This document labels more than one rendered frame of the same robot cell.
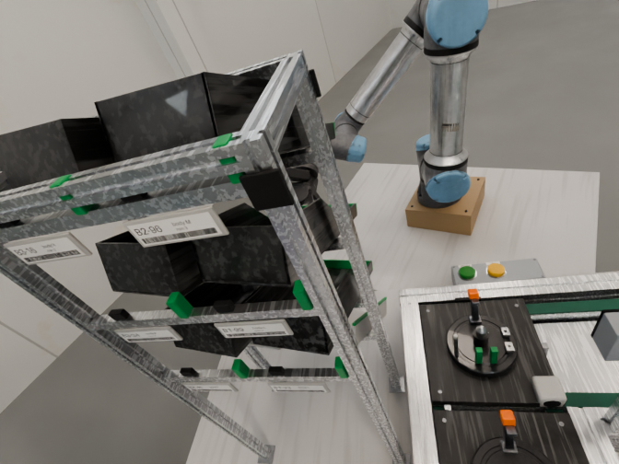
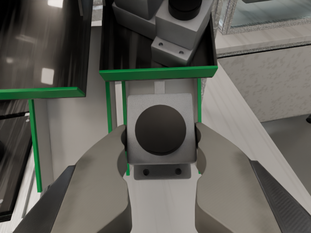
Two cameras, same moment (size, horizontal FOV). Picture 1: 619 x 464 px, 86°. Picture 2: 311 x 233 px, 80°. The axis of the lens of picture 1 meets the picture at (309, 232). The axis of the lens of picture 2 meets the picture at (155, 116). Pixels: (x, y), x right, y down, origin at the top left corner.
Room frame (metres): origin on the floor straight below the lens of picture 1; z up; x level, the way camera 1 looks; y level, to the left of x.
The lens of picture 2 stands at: (0.71, 0.00, 1.33)
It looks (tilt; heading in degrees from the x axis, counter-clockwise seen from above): 50 degrees down; 150
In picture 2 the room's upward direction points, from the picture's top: 4 degrees counter-clockwise
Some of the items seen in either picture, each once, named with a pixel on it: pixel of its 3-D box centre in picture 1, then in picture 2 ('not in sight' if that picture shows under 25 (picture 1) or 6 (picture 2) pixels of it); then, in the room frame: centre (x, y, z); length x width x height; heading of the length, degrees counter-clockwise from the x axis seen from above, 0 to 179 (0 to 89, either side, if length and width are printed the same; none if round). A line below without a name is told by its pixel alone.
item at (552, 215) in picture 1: (437, 225); not in sight; (0.84, -0.44, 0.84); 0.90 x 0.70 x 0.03; 44
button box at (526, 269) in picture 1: (495, 278); not in sight; (0.50, -0.41, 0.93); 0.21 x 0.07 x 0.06; 67
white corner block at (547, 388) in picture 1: (547, 391); not in sight; (0.20, -0.31, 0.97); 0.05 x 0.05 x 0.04; 67
